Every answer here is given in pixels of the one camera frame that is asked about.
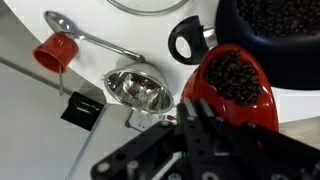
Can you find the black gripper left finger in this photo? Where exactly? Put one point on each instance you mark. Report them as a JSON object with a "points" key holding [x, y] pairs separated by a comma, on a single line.
{"points": [[186, 111]]}

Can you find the small whiteboard with drawings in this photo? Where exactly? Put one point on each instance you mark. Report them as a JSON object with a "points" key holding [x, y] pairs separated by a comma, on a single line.
{"points": [[140, 120]]}

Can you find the red mug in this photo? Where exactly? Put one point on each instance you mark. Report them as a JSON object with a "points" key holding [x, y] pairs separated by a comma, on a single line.
{"points": [[55, 51]]}

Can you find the small spoon in mug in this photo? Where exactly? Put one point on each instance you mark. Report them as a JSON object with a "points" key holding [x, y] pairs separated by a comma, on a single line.
{"points": [[61, 81]]}

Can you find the stainless steel bowl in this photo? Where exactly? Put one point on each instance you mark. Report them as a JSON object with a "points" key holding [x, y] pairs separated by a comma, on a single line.
{"points": [[140, 91]]}

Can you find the red bowl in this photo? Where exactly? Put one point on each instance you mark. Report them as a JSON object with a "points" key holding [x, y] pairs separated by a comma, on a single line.
{"points": [[246, 113]]}

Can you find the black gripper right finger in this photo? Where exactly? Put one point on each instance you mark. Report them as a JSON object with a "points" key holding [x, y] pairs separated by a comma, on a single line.
{"points": [[206, 110]]}

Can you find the black cooking pot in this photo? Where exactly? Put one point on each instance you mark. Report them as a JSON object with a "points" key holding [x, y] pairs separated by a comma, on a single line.
{"points": [[283, 60]]}

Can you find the dark beans pile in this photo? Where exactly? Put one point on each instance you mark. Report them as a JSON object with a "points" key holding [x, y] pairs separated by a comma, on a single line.
{"points": [[233, 80]]}

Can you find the black wall tray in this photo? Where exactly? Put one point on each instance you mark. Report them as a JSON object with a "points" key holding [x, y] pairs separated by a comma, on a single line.
{"points": [[81, 111]]}

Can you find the glass pot lid black knob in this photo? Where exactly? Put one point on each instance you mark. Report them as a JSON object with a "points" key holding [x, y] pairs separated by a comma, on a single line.
{"points": [[146, 12]]}

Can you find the large metal spoon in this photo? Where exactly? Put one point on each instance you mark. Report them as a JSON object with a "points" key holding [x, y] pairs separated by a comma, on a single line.
{"points": [[100, 41]]}

